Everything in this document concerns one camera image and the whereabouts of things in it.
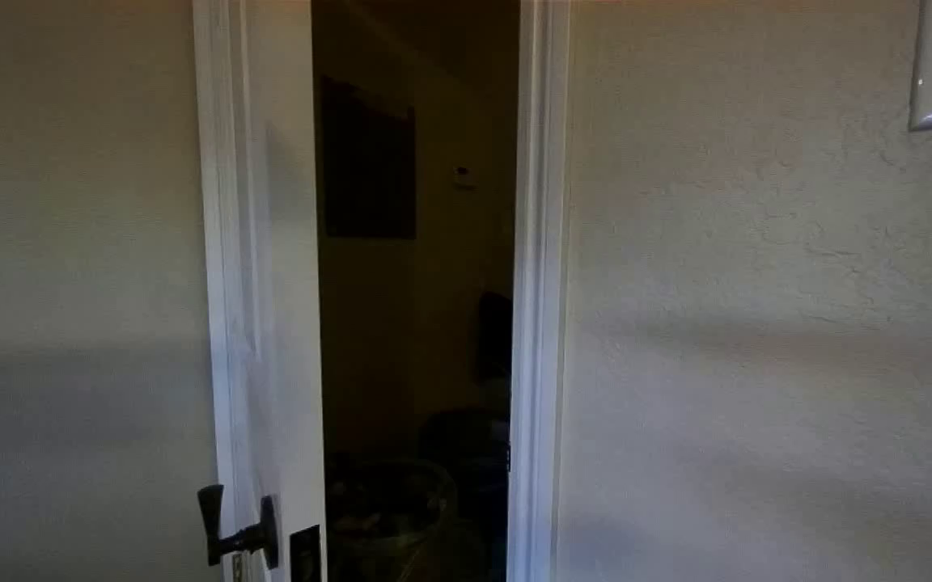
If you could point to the white panel door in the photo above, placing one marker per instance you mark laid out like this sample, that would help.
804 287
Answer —
258 123

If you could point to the dark wall picture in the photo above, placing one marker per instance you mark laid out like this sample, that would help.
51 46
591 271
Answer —
370 164

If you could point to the white door frame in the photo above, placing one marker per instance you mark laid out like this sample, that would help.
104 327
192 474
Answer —
537 289

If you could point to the black door lever handle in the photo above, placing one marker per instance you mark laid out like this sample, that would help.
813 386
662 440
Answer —
258 537

